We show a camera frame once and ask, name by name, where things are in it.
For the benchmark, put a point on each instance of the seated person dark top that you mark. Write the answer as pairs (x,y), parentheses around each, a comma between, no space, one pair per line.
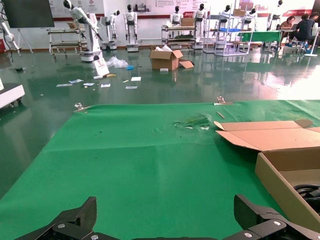
(303,28)

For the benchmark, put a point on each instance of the large open cardboard box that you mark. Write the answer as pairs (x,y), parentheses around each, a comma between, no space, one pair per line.
(162,61)

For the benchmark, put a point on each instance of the white wheeled machine base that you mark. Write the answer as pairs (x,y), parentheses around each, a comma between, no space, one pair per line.
(10,95)

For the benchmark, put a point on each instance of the white industrial robot arm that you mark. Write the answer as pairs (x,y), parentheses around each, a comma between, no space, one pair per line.
(8,36)

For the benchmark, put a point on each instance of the small closed cardboard box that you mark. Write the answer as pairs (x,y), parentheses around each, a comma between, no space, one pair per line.
(187,22)
(239,12)

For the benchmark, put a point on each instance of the seated person brown top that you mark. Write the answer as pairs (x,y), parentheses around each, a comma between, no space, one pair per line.
(287,26)

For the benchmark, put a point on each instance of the blue crumpled item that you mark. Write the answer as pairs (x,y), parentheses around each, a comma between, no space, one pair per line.
(130,67)

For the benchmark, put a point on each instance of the white printed carton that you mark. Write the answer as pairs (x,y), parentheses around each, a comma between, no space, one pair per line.
(101,67)

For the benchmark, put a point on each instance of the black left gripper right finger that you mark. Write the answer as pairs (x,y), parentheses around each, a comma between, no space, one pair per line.
(260,222)

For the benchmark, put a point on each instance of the metal cloth clip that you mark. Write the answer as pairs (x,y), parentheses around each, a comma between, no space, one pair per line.
(222,101)
(80,107)

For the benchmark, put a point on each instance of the small wooden stick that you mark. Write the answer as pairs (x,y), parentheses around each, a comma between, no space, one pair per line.
(220,114)

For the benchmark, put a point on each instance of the tall white frame rack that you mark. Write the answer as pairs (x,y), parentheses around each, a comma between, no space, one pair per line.
(226,30)

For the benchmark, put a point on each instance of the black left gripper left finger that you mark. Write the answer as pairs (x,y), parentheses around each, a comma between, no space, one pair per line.
(75,225)

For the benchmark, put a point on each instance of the black display screen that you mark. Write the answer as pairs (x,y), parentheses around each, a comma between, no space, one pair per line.
(27,12)

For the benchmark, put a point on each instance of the white shelf trolley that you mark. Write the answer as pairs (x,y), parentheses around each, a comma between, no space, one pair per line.
(66,45)
(178,28)

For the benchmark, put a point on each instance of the flat cardboard piece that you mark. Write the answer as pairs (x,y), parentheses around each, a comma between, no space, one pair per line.
(187,64)

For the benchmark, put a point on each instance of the open cardboard box with holes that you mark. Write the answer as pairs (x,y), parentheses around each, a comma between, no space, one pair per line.
(287,140)

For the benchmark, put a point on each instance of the large white wheeled humanoid robot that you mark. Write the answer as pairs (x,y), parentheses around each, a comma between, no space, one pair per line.
(91,37)

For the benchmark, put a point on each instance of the small white flat box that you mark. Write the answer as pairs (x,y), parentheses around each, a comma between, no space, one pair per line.
(164,70)

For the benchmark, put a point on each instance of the white paper sheet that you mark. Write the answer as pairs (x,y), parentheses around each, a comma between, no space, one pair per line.
(136,79)
(88,84)
(105,85)
(131,87)

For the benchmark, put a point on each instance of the green covered table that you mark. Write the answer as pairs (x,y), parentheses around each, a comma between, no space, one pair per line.
(262,36)

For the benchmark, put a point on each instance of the green table cloth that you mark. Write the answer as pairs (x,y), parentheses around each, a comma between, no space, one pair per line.
(150,162)

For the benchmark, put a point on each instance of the clear plastic bag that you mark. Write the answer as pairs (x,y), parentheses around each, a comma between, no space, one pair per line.
(116,62)

